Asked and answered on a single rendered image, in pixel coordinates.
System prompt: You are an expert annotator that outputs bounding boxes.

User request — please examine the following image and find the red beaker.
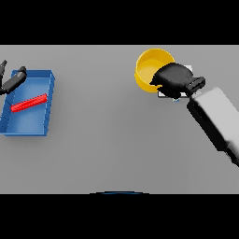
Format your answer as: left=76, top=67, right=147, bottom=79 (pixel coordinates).
left=9, top=93, right=49, bottom=113

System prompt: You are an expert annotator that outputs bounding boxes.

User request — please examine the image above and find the yellow bowl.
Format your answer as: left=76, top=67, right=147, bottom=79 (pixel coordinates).
left=134, top=48, right=176, bottom=94

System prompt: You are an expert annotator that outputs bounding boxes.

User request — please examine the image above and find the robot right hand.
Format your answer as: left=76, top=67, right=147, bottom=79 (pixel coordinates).
left=148, top=62, right=206, bottom=100

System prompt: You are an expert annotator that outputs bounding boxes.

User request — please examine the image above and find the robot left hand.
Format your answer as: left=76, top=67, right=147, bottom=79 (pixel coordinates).
left=0, top=59, right=28, bottom=96

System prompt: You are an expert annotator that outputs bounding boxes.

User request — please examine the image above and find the blue tray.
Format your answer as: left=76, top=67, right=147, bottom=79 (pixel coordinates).
left=0, top=69, right=56, bottom=137

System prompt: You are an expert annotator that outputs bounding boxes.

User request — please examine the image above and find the pale square measuring scale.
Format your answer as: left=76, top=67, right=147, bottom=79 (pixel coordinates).
left=157, top=64, right=194, bottom=103

